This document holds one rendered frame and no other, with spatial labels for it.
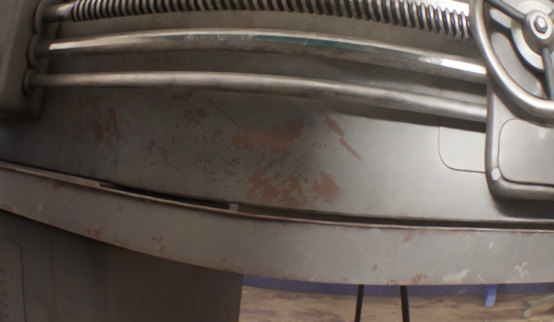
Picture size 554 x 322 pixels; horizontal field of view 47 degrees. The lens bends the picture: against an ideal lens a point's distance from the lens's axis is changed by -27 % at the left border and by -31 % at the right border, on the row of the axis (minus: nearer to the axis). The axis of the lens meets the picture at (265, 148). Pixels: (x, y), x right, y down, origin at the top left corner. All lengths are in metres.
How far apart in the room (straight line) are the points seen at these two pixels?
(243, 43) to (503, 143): 0.37
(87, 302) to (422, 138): 0.51
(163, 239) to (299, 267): 0.15
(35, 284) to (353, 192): 0.50
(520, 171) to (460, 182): 0.21
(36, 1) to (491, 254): 0.78
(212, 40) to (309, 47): 0.12
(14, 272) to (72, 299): 0.14
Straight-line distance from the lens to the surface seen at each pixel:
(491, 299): 3.63
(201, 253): 0.86
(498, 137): 0.81
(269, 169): 1.02
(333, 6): 0.94
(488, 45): 0.75
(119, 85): 1.03
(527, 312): 3.13
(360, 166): 1.00
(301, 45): 0.94
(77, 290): 1.07
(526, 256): 0.80
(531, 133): 0.80
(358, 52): 0.92
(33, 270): 1.13
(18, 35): 1.10
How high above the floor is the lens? 0.48
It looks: 3 degrees up
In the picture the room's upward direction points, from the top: 7 degrees clockwise
